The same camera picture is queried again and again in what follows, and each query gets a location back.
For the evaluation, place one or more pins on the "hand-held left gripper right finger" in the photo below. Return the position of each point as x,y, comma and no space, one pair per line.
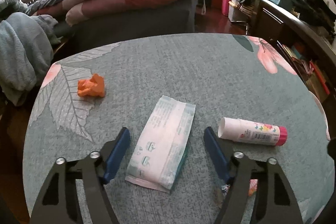
216,153

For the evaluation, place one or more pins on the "pink plastic bin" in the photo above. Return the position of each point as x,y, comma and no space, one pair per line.
225,5

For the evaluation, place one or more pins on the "white tube pink cap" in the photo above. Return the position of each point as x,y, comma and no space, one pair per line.
252,130

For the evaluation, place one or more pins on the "teal floral tablecloth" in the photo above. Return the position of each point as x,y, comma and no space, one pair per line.
183,69

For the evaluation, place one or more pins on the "white wet wipe packet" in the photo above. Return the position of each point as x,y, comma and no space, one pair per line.
162,142

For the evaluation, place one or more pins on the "orange wrapper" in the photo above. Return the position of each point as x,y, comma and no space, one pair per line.
91,86

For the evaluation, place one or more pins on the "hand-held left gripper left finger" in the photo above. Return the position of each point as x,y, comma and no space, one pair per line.
118,153

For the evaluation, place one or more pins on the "dark wooden desk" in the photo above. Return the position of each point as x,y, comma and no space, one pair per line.
288,29

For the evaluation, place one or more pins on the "dark clothes pile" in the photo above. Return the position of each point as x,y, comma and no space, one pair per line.
315,11

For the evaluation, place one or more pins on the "light blue fleece blanket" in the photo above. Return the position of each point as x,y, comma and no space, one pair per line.
21,56

